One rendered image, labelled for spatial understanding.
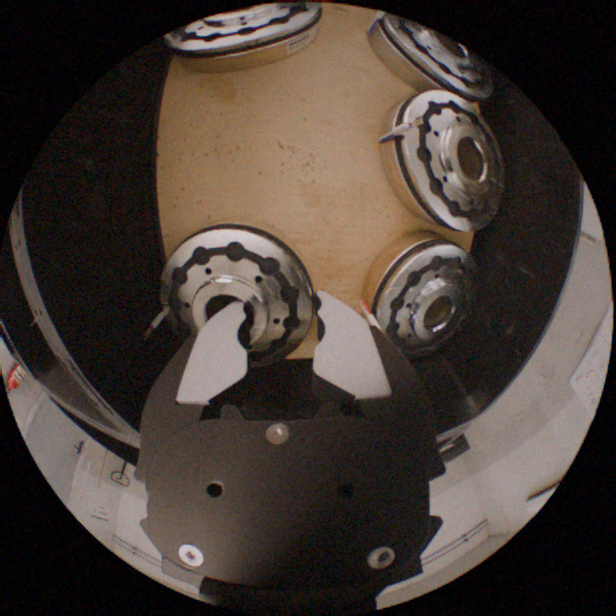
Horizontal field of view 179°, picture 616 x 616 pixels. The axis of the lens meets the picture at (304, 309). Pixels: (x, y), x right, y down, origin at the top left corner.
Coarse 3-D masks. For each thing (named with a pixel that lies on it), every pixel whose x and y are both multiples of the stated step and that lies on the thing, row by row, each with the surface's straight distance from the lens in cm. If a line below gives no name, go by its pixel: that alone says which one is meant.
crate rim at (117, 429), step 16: (16, 240) 12; (16, 256) 13; (32, 304) 13; (0, 320) 41; (48, 336) 13; (64, 368) 14; (80, 384) 14; (64, 400) 30; (96, 400) 15; (112, 432) 22; (128, 432) 17
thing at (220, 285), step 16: (208, 288) 11; (224, 288) 11; (240, 288) 11; (256, 288) 11; (192, 304) 12; (208, 304) 12; (256, 304) 11; (208, 320) 13; (256, 320) 12; (256, 336) 12
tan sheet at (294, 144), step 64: (320, 64) 17; (384, 64) 19; (192, 128) 16; (256, 128) 14; (320, 128) 14; (192, 192) 15; (256, 192) 13; (320, 192) 13; (384, 192) 15; (320, 256) 14
